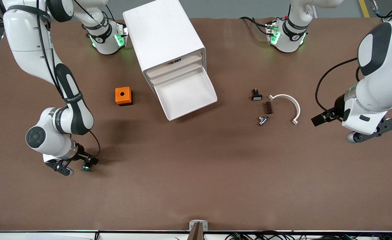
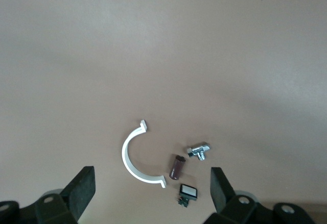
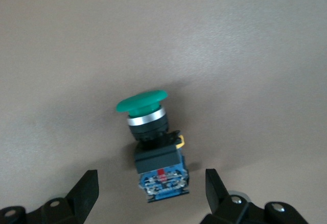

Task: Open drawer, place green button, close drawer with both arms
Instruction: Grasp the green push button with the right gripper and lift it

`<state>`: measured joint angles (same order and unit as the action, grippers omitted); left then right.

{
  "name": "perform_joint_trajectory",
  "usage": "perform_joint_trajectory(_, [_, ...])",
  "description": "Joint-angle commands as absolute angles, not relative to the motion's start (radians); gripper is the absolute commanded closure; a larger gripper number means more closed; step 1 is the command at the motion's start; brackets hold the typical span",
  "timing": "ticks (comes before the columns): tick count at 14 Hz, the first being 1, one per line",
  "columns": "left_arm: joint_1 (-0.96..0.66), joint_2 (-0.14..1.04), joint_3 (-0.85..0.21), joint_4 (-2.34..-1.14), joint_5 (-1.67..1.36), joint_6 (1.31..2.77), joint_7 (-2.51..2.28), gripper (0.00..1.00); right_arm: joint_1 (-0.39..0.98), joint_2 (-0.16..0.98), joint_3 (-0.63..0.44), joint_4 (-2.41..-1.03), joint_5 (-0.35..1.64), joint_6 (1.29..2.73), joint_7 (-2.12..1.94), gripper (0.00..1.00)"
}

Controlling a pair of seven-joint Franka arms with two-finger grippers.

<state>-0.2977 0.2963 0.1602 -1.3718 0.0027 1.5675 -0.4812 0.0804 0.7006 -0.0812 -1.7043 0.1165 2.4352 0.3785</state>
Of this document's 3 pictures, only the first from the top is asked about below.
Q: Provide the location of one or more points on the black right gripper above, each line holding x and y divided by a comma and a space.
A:
81, 154

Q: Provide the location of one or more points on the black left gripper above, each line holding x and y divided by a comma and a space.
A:
338, 106

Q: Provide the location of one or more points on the green push button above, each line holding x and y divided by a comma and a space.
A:
86, 169

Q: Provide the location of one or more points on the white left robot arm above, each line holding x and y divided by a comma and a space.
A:
379, 83

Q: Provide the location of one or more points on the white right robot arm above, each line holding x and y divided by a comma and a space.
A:
29, 40

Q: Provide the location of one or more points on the black button with white face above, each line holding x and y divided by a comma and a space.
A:
256, 97

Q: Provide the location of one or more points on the orange button box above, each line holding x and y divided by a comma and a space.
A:
118, 98

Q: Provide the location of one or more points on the white curved plastic clip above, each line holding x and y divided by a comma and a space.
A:
284, 96

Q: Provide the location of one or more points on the brown terminal block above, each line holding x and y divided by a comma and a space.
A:
268, 108

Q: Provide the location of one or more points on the silver metal fitting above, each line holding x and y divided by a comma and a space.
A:
262, 120

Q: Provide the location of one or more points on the dark brown bar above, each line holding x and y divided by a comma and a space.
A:
197, 233

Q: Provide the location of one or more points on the grey metal bracket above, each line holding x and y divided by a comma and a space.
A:
192, 224

